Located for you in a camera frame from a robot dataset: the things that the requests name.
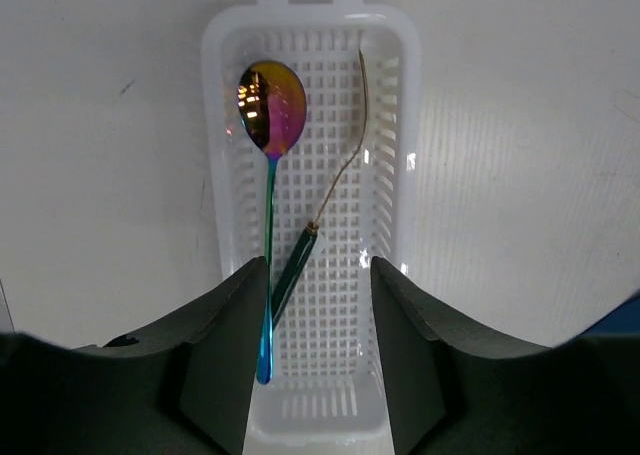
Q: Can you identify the iridescent rainbow spoon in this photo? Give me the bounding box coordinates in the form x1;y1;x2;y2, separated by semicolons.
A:
237;60;307;385

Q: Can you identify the white perforated plastic tray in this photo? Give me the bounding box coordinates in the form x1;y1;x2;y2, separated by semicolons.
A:
201;0;422;452

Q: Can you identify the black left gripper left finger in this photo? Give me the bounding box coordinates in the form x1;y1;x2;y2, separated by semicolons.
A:
79;257;267;454

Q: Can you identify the gold fork green handle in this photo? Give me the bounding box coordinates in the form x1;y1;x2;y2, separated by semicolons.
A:
272;48;370;328

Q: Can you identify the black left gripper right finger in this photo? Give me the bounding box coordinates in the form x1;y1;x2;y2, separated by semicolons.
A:
371;257;639;454

